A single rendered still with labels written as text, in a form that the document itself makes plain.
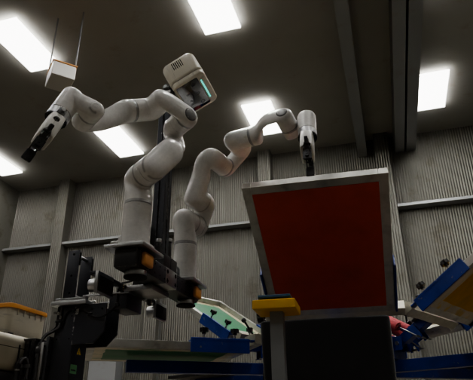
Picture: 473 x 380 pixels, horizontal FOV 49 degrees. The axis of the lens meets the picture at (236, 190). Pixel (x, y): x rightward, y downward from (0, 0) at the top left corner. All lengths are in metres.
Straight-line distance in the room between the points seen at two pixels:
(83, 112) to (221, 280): 9.89
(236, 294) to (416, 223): 4.07
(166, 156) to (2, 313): 0.84
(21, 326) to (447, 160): 10.57
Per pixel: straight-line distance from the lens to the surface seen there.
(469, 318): 3.14
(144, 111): 1.91
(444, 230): 11.25
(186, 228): 2.13
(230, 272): 11.49
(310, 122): 2.06
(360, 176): 2.06
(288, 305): 1.56
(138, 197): 1.74
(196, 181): 2.19
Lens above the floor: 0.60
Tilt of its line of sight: 25 degrees up
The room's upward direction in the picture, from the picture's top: 1 degrees counter-clockwise
